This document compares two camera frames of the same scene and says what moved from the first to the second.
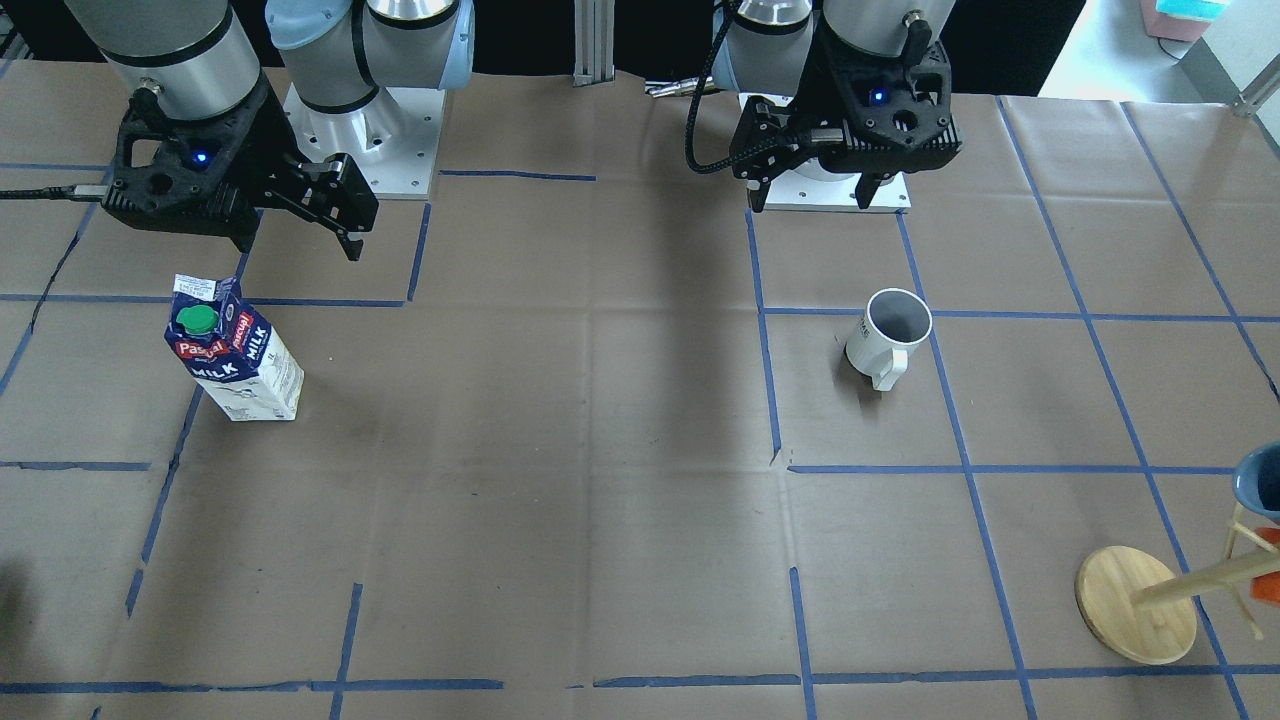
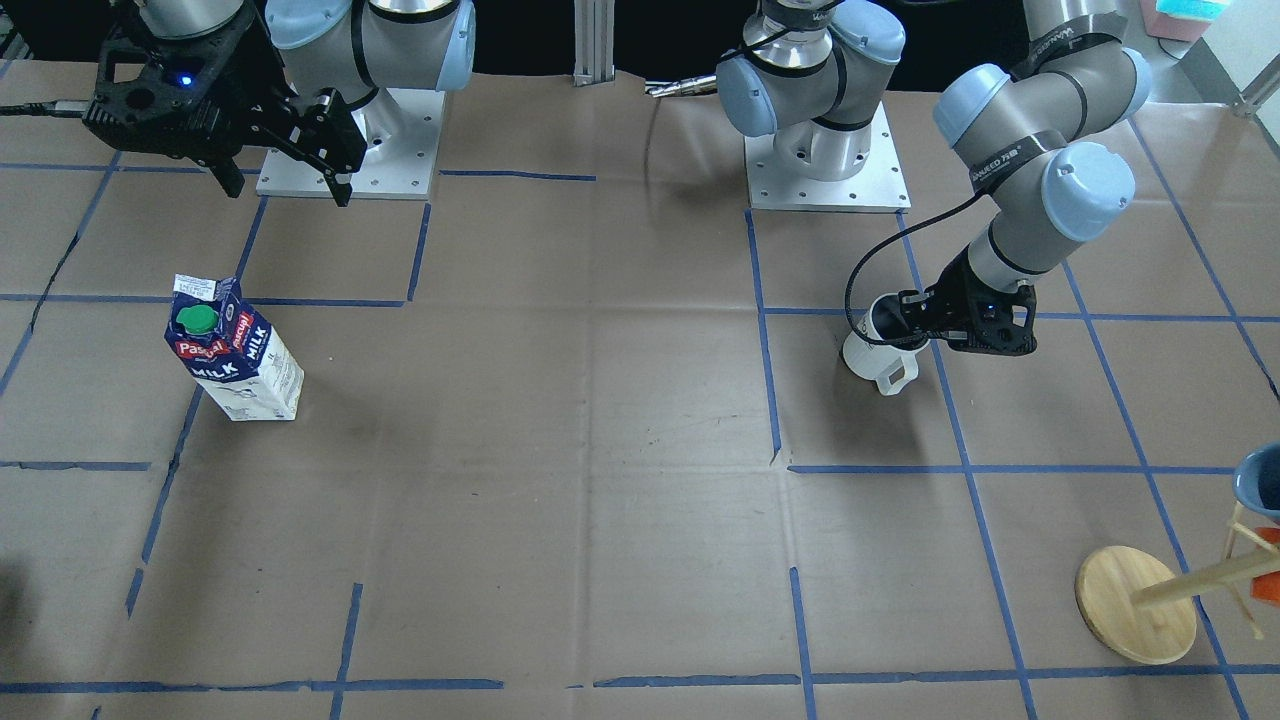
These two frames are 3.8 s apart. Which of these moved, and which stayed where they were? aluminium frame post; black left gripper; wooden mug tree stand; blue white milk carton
Moved: black left gripper
Stayed: wooden mug tree stand; aluminium frame post; blue white milk carton
